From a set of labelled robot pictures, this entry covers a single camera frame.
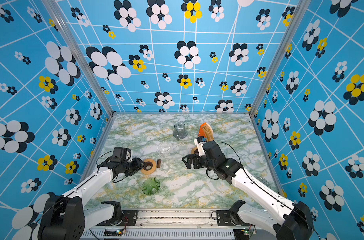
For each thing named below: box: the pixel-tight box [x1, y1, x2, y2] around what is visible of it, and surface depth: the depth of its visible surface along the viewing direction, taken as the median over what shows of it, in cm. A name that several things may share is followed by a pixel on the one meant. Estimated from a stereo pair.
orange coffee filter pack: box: [198, 122, 215, 142], surface depth 101 cm
